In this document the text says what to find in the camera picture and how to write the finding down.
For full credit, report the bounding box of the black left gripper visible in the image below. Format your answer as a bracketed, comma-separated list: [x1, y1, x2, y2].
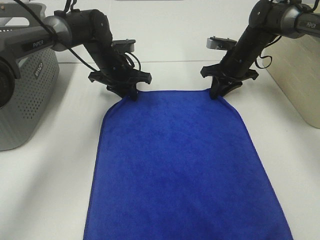
[88, 67, 152, 101]

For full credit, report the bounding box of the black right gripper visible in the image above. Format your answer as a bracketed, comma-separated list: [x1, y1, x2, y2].
[200, 63, 258, 99]

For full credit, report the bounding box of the blue microfibre towel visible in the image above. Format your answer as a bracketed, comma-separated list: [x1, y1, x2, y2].
[83, 90, 293, 240]

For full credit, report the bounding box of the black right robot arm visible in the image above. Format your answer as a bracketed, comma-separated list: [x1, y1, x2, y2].
[200, 0, 320, 99]

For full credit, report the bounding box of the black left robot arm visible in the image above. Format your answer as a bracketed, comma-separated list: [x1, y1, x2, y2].
[0, 9, 152, 107]

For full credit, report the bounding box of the beige storage bin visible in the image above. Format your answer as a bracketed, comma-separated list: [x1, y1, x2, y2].
[263, 35, 320, 128]

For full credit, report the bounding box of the grey perforated plastic basket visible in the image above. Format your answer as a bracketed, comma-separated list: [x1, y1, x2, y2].
[0, 2, 60, 151]

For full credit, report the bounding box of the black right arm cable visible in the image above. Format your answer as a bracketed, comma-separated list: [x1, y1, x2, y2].
[254, 0, 320, 70]

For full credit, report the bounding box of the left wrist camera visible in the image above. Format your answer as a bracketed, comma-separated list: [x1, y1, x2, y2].
[111, 39, 136, 54]

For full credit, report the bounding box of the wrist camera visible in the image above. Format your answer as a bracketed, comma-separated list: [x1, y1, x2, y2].
[111, 39, 136, 54]
[206, 36, 237, 51]

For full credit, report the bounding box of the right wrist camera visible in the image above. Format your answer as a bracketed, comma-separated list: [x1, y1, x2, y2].
[206, 36, 237, 51]

